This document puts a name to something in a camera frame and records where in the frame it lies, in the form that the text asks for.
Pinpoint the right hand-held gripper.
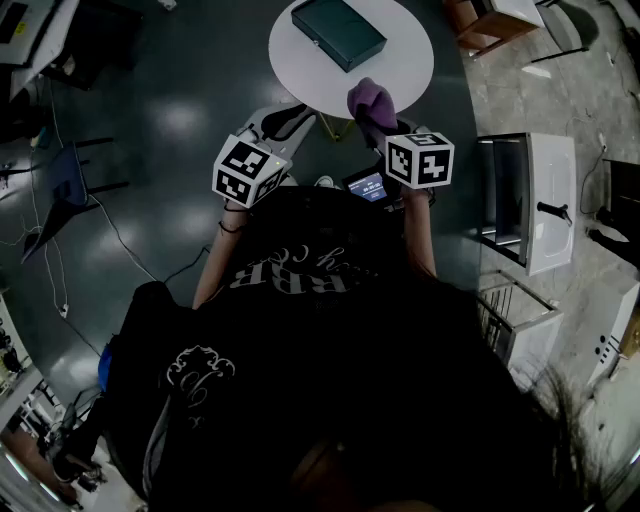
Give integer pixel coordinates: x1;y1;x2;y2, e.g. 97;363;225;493
355;117;455;190

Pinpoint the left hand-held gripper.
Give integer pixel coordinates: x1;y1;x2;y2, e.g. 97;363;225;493
212;102;319;209

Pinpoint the purple cloth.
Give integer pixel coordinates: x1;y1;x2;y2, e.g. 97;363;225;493
347;77;400;135

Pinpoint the dark green case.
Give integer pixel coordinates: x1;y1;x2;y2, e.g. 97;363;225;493
291;0;388;74

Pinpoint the person's left forearm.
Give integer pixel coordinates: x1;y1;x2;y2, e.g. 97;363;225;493
192;198;252;310

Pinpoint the person's right forearm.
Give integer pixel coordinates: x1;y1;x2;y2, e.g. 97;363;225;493
399;187;439;280

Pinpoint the yellow table base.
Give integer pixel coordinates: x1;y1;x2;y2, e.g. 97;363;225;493
317;112;359;144

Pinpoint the small screen device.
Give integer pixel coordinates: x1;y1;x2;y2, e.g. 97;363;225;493
342;169;395;204

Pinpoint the white sink cabinet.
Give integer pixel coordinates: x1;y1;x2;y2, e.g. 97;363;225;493
477;132;580;277

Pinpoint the black faucet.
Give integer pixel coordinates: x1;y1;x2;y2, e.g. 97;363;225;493
536;201;574;227

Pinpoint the black cabinet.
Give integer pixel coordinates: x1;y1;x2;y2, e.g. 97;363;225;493
40;0;147;92

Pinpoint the grey chair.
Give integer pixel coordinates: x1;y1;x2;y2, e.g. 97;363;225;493
530;0;601;65

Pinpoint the blue chair with black legs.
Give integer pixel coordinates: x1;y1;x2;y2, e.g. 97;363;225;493
21;137;130;265

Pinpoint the person's black printed shirt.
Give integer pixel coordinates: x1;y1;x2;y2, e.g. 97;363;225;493
99;184;576;512

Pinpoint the white desk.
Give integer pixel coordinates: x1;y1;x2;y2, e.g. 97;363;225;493
0;0;81;101

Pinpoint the white appliance with buttons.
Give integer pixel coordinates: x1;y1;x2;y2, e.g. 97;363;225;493
586;281;640;387

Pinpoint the black floor cable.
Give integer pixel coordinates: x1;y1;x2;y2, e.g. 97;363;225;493
163;243;212;285

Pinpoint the white floor cable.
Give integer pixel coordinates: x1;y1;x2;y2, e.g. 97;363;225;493
88;193;160;282

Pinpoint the metal wire rack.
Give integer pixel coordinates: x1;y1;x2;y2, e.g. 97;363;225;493
477;269;565;374

